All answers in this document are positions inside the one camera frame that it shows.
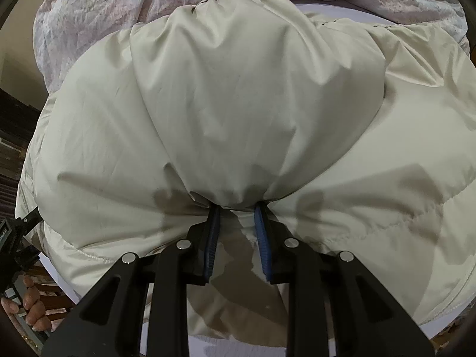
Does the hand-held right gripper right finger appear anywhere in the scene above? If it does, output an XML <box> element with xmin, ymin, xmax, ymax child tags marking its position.
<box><xmin>253</xmin><ymin>201</ymin><xmax>436</xmax><ymax>357</ymax></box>

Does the pink floral quilt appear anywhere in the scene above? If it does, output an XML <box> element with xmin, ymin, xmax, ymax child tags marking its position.
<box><xmin>33</xmin><ymin>0</ymin><xmax>470</xmax><ymax>93</ymax></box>

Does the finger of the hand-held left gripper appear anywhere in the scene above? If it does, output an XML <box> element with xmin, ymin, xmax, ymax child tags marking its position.
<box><xmin>14</xmin><ymin>208</ymin><xmax>41</xmax><ymax>231</ymax></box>

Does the person's left hand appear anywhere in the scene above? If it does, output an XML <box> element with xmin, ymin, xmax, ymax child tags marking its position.
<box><xmin>1</xmin><ymin>274</ymin><xmax>52</xmax><ymax>332</ymax></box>

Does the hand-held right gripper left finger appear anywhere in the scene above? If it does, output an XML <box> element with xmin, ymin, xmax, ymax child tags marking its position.
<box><xmin>41</xmin><ymin>205</ymin><xmax>224</xmax><ymax>357</ymax></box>

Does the beige puffer jacket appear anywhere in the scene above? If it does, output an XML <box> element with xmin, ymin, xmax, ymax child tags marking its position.
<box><xmin>15</xmin><ymin>0</ymin><xmax>476</xmax><ymax>333</ymax></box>

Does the wooden chair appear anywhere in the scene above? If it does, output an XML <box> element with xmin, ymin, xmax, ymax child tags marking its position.
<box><xmin>15</xmin><ymin>264</ymin><xmax>77</xmax><ymax>328</ymax></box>

